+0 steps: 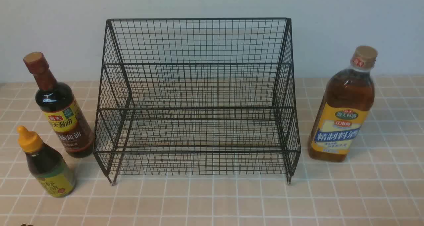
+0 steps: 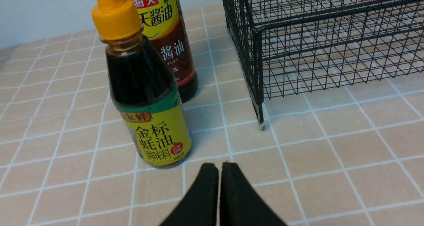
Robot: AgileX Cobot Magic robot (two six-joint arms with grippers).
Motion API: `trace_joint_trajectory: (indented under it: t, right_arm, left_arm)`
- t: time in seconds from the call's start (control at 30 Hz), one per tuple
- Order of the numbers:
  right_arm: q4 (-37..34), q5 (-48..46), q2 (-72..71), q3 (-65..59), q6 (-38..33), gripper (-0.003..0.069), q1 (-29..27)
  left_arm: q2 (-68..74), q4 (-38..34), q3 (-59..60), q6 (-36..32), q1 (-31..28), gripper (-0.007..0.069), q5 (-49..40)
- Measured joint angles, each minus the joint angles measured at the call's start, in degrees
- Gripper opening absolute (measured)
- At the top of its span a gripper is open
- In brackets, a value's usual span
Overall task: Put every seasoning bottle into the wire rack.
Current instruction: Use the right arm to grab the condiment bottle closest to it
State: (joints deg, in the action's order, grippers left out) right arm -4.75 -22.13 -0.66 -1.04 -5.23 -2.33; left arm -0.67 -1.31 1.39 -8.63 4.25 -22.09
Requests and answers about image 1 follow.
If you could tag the amber cooking wine bottle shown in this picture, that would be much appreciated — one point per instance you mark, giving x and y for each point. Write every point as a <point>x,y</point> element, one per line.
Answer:
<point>347,100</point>

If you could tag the dark soy sauce bottle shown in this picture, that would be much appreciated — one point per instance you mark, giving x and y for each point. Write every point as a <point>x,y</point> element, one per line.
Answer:
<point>60,107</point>

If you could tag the black wire mesh shelf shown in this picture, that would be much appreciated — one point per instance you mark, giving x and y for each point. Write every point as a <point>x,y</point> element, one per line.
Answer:
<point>197,96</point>

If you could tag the small yellow-capped sesame oil bottle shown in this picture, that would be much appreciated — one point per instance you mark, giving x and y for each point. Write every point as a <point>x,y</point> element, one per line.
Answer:
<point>46,164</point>

